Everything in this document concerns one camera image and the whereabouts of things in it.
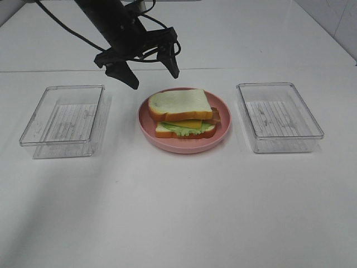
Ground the yellow cheese slice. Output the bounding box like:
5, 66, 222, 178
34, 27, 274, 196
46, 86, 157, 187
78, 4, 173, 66
166, 119, 202, 129

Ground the bacon strip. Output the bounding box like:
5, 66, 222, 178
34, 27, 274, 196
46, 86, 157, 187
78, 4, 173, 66
203, 107, 221, 125

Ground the clear left plastic container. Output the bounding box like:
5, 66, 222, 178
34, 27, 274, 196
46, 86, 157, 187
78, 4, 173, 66
19, 85, 110, 159

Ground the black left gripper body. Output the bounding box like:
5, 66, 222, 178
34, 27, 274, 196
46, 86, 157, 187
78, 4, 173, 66
94, 18, 177, 68

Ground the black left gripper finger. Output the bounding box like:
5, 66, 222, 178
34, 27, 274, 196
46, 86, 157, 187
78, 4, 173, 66
105, 61, 139, 90
157, 42, 179, 79

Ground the clear right plastic container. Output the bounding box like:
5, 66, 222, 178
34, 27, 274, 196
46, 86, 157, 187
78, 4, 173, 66
237, 82, 324, 154

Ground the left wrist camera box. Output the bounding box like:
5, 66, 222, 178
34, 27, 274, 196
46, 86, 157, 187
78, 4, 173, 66
124, 0, 147, 15

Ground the bread slice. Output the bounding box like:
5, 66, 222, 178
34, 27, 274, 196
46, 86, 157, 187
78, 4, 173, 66
148, 89, 213, 122
155, 126, 217, 139

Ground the clear plastic container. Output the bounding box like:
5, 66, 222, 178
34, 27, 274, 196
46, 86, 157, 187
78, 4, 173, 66
237, 82, 324, 154
19, 85, 110, 159

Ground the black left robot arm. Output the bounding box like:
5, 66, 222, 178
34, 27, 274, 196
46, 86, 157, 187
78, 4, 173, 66
76, 1, 179, 90

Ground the green lettuce leaf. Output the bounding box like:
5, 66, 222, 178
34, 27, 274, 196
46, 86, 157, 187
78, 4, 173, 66
156, 122, 216, 137

